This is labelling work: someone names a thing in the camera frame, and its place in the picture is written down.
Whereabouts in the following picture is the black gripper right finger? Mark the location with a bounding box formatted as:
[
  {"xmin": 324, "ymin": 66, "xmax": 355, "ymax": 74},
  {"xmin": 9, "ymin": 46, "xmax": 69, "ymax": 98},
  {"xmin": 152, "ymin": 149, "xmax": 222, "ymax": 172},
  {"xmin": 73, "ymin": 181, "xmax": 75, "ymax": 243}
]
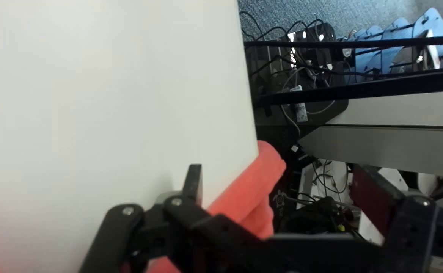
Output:
[{"xmin": 351, "ymin": 163, "xmax": 443, "ymax": 273}]

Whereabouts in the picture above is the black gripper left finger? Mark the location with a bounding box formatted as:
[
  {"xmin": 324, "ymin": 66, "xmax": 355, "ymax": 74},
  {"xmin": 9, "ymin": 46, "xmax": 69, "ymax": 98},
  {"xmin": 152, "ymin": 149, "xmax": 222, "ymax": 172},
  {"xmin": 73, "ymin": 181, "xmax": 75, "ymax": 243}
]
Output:
[{"xmin": 79, "ymin": 163, "xmax": 264, "ymax": 273}]

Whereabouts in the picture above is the coral printed t-shirt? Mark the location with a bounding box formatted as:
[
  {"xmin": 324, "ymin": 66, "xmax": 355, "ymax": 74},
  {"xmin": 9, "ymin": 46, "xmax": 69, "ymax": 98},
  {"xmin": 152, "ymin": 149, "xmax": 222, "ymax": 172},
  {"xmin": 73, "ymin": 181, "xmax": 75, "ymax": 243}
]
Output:
[{"xmin": 0, "ymin": 140, "xmax": 289, "ymax": 273}]

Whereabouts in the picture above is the grey shelf panel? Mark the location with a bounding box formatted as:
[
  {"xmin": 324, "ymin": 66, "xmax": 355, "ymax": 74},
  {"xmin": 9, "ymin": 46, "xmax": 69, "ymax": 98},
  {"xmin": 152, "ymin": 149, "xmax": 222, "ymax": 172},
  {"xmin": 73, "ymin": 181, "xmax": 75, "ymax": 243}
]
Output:
[{"xmin": 299, "ymin": 90, "xmax": 443, "ymax": 180}]

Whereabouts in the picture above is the blue plastic clutter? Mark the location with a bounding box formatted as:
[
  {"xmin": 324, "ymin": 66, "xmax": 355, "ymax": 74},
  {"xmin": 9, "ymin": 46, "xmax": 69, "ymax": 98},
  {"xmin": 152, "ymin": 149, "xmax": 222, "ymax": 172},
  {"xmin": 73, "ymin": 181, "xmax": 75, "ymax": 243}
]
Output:
[{"xmin": 349, "ymin": 7, "xmax": 443, "ymax": 74}]

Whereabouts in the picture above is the black metal frame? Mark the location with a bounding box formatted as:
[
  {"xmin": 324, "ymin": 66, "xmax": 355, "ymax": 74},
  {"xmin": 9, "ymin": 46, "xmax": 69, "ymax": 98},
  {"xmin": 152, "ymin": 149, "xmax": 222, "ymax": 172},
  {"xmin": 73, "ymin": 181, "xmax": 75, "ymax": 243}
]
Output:
[{"xmin": 242, "ymin": 33, "xmax": 443, "ymax": 154}]

